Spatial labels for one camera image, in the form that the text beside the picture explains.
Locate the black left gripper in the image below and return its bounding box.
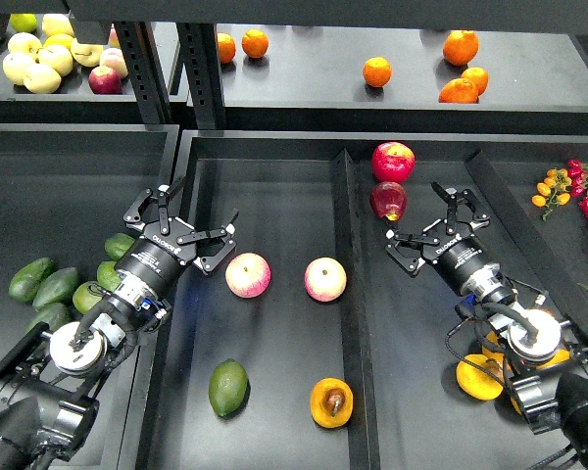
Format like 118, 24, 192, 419
115, 176, 239, 297

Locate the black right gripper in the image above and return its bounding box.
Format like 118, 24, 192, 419
385, 182, 501, 296

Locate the green avocado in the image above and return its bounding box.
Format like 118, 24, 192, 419
208, 358, 249, 417

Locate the yellow pear with brown stem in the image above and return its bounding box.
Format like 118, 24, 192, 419
310, 377, 354, 429

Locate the yellow pear under arm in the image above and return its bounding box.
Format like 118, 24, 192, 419
481, 331, 504, 365

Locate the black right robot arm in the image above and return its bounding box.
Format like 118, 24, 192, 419
386, 182, 588, 469

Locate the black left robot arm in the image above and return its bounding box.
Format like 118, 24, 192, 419
0, 179, 236, 469

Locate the avocado top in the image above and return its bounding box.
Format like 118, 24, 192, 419
104, 233, 135, 261

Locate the avocado middle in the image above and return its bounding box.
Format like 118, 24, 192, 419
96, 260, 121, 292

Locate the yellow pear left in bin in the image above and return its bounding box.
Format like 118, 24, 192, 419
456, 354, 504, 401

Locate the avocado bottom left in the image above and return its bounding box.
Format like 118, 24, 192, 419
25, 303, 74, 333

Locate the avocado far left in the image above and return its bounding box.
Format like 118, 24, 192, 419
8, 258, 55, 303

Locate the pale yellow pear right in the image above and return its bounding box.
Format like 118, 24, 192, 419
71, 38, 104, 68

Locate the pale yellow pear front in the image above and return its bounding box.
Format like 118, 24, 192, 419
23, 64, 62, 94

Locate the pale yellow pear centre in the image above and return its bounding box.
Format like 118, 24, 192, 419
37, 44, 74, 77

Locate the pale yellow pear left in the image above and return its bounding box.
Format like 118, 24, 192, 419
2, 52, 36, 86

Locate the pink apple left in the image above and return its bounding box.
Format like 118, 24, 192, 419
225, 253, 271, 299

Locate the pink apple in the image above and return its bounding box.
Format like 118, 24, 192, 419
225, 253, 271, 299
304, 257, 347, 303

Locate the bright red apple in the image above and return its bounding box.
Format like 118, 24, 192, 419
371, 142, 416, 184

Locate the orange cherry tomato bunch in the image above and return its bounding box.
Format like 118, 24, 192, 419
531, 168, 571, 220

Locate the pink apple right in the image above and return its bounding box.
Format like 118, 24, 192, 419
304, 257, 347, 303

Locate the orange front right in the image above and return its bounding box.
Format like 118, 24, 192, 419
438, 77, 479, 104

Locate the black slanted divider right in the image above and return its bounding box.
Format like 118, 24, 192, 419
465, 151, 588, 345

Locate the red cherry tomato bunch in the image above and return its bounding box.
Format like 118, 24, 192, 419
566, 159, 588, 198

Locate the orange right small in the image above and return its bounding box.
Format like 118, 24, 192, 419
461, 67, 489, 96

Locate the dark red shelf apple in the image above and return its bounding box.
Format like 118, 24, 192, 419
88, 66, 123, 95

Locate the orange on shelf middle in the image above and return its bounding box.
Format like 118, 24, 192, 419
363, 57, 392, 88

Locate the orange on shelf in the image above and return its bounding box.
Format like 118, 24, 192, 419
363, 57, 392, 88
217, 32, 236, 65
241, 28, 270, 59

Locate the orange on shelf left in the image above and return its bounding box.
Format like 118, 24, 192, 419
217, 32, 236, 65

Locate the pale pink peach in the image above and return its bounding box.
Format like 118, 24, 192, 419
99, 48, 128, 79

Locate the large orange top right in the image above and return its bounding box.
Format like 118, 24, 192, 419
442, 30, 479, 67

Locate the black tray divider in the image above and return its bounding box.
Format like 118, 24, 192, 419
330, 149, 380, 469

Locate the green lime on shelf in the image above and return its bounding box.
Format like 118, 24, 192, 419
10, 13, 37, 33

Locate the black shelf post left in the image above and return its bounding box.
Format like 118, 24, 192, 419
114, 21, 172, 124

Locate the black shelf post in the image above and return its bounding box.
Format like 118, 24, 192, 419
176, 23, 226, 130
114, 21, 172, 124

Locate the black shelf post right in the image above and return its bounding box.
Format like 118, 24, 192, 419
176, 23, 226, 130

